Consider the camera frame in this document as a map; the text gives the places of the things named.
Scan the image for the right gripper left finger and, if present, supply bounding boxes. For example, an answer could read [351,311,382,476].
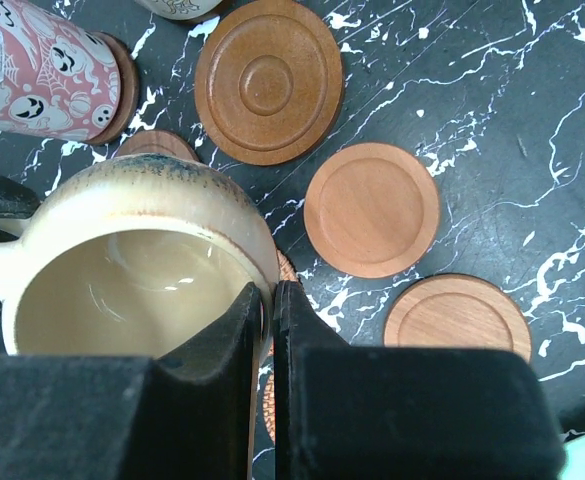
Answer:
[0,285,262,479]

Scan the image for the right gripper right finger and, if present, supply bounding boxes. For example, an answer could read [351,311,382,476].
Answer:
[274,281,565,479]

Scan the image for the woven rattan coaster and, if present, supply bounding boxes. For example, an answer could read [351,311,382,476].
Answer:
[262,374,276,443]
[277,250,299,282]

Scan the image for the pink halloween mug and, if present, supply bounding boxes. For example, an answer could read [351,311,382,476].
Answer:
[0,1,122,142]

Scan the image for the light wood coaster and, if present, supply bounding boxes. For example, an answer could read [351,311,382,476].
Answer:
[383,274,532,360]
[304,142,441,279]

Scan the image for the brown stoneware mug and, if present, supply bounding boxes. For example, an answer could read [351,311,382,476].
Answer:
[0,153,281,480]

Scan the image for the dark walnut coaster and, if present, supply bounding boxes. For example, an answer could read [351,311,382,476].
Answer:
[115,130,199,161]
[86,32,140,146]

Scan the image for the brown ringed wooden saucer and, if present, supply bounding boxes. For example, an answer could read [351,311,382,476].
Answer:
[195,1,344,166]

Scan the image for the green inside mug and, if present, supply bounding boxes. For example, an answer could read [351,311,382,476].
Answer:
[136,0,223,21]

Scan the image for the orange ringed wooden saucer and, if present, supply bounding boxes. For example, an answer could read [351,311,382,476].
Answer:
[174,0,234,23]

